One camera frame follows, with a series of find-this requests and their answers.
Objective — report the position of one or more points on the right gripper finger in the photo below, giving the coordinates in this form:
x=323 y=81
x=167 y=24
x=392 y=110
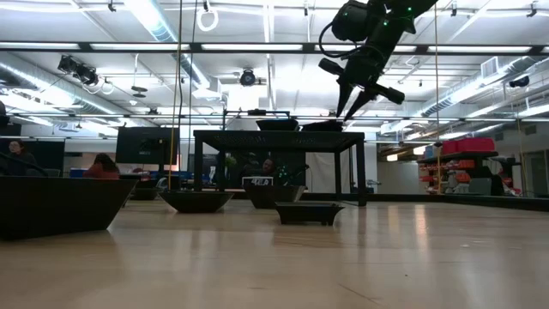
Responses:
x=360 y=99
x=343 y=96

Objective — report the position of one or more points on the small black square plate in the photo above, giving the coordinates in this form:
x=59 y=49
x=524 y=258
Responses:
x=309 y=213

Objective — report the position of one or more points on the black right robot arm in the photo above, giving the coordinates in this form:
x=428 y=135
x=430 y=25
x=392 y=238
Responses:
x=386 y=26

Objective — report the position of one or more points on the black perforated metal rack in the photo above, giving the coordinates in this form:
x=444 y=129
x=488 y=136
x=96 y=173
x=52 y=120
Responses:
x=279 y=141

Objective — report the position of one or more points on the white board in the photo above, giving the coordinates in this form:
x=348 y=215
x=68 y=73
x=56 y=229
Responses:
x=321 y=171

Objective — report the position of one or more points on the thin black metal stand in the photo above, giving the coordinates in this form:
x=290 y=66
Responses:
x=257 y=112

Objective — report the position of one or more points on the black round ceiling fixture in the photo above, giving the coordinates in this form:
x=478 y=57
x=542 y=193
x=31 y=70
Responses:
x=247 y=78

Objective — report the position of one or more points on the person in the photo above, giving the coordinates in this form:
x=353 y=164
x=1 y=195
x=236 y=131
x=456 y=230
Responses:
x=17 y=151
x=268 y=166
x=101 y=166

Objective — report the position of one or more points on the black storage shelf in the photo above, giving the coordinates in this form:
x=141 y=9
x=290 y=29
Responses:
x=459 y=156

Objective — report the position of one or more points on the red storage bin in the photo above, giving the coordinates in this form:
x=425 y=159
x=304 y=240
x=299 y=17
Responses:
x=472 y=144

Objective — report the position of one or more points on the white sign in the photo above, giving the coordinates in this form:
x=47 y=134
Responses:
x=257 y=181

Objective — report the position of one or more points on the black ceiling device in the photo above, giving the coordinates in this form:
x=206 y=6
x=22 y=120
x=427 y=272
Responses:
x=519 y=81

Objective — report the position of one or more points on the black monitor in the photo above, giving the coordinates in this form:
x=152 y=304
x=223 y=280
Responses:
x=51 y=154
x=146 y=146

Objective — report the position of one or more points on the black ceiling spotlight cluster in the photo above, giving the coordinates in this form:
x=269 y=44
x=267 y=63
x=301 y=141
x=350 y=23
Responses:
x=79 y=70

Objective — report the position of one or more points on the blue bin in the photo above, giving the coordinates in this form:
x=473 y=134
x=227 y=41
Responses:
x=76 y=173

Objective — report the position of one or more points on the silver ceiling duct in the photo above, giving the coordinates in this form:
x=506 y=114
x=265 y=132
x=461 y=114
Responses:
x=150 y=17
x=43 y=86
x=472 y=90

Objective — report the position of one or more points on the black metal table frame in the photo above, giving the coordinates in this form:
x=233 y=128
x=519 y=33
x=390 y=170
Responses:
x=429 y=200

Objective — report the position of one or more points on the black ceiling light rail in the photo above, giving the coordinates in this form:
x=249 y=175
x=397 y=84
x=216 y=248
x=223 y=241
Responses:
x=195 y=47

